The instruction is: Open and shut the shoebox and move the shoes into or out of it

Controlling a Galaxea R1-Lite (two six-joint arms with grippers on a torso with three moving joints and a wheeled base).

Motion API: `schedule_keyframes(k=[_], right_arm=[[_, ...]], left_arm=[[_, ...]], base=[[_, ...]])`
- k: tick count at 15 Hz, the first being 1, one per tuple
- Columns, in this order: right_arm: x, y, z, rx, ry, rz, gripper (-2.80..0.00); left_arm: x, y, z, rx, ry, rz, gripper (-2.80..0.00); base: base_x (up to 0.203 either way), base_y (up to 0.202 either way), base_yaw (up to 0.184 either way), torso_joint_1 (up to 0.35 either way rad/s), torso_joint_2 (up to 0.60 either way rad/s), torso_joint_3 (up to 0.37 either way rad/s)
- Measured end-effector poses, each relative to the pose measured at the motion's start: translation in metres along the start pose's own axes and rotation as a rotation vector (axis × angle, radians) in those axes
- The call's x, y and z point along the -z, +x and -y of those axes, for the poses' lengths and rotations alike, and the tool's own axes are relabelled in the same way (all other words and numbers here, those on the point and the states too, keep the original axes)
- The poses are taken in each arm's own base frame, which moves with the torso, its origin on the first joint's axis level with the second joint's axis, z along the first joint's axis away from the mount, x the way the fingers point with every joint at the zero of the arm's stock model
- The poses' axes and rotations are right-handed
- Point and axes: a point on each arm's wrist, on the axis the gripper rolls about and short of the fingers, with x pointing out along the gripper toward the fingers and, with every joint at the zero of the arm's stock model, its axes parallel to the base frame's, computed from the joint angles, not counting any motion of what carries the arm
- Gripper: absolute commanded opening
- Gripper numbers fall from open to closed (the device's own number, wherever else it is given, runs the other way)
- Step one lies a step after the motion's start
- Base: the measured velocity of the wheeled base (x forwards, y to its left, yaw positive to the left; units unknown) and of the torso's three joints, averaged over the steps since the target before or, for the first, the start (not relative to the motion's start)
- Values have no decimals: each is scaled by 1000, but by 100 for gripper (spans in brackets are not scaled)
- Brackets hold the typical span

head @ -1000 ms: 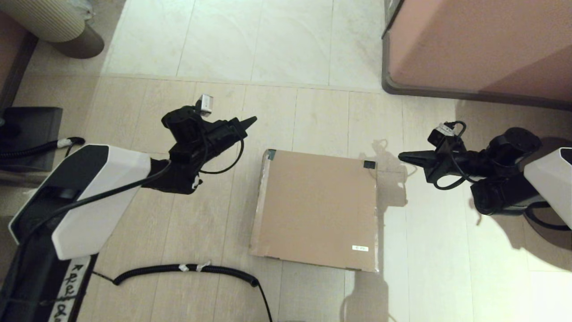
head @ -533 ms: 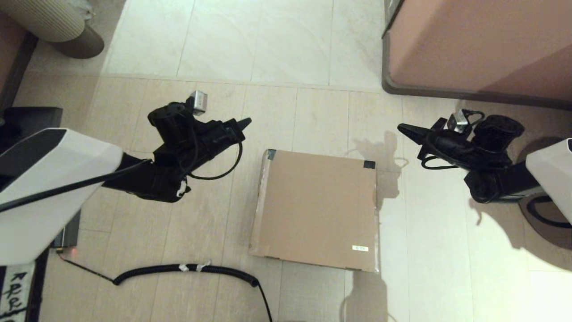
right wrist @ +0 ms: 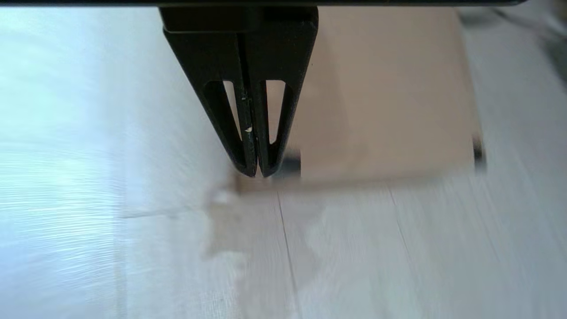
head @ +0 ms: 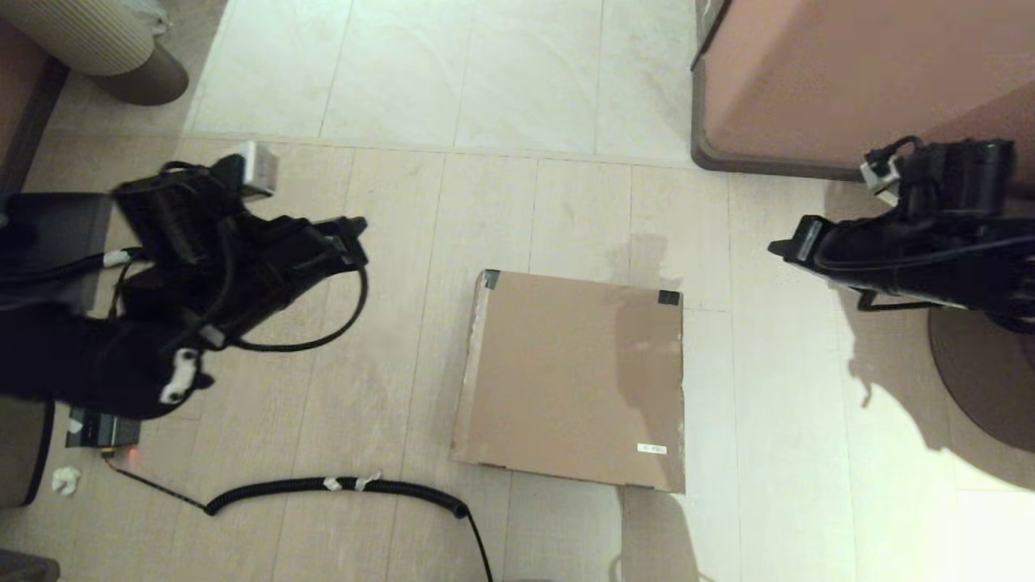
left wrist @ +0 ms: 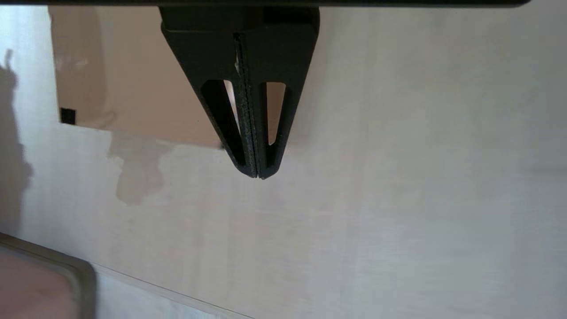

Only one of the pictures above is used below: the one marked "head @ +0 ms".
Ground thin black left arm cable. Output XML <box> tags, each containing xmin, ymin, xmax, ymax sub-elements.
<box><xmin>162</xmin><ymin>263</ymin><xmax>370</xmax><ymax>353</ymax></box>

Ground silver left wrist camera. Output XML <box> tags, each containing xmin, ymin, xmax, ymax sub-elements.
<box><xmin>239</xmin><ymin>141</ymin><xmax>280</xmax><ymax>200</ymax></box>

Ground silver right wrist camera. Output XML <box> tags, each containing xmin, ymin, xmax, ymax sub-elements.
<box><xmin>860</xmin><ymin>155</ymin><xmax>900</xmax><ymax>196</ymax></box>

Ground white left arm cable clip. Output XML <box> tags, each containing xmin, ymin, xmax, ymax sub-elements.
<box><xmin>160</xmin><ymin>349</ymin><xmax>201</xmax><ymax>405</ymax></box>

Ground beige ribbed round bin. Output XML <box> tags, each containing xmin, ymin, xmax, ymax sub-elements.
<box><xmin>0</xmin><ymin>0</ymin><xmax>190</xmax><ymax>106</ymax></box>

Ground dark grey floor object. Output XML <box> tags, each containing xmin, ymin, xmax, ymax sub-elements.
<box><xmin>0</xmin><ymin>551</ymin><xmax>60</xmax><ymax>582</ymax></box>

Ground brown cardboard shoe box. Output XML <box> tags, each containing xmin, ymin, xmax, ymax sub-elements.
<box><xmin>450</xmin><ymin>269</ymin><xmax>686</xmax><ymax>494</ymax></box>

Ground black corrugated cable white tape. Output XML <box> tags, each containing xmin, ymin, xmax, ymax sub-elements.
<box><xmin>0</xmin><ymin>249</ymin><xmax>145</xmax><ymax>318</ymax></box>

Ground grey black power supply box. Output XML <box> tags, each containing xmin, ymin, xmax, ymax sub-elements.
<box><xmin>66</xmin><ymin>408</ymin><xmax>142</xmax><ymax>449</ymax></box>

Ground brown wooden furniture side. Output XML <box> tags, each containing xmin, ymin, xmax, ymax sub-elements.
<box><xmin>0</xmin><ymin>20</ymin><xmax>70</xmax><ymax>203</ymax></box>

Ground dark square floor stand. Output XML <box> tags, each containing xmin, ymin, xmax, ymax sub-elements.
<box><xmin>0</xmin><ymin>192</ymin><xmax>118</xmax><ymax>312</ymax></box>

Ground long black coiled floor cable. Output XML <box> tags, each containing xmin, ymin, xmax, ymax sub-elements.
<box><xmin>103</xmin><ymin>453</ymin><xmax>496</xmax><ymax>582</ymax></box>

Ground dark rounded seat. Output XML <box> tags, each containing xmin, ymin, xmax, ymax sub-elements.
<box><xmin>0</xmin><ymin>400</ymin><xmax>56</xmax><ymax>508</ymax></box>

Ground white plastic bin liner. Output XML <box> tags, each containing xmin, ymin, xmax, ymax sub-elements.
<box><xmin>121</xmin><ymin>0</ymin><xmax>175</xmax><ymax>41</ymax></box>

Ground brown round floor base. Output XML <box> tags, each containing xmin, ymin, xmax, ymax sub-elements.
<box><xmin>927</xmin><ymin>303</ymin><xmax>1035</xmax><ymax>453</ymax></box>

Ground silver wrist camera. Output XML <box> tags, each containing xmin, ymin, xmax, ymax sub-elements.
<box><xmin>860</xmin><ymin>155</ymin><xmax>900</xmax><ymax>196</ymax></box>
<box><xmin>239</xmin><ymin>141</ymin><xmax>280</xmax><ymax>200</ymax></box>

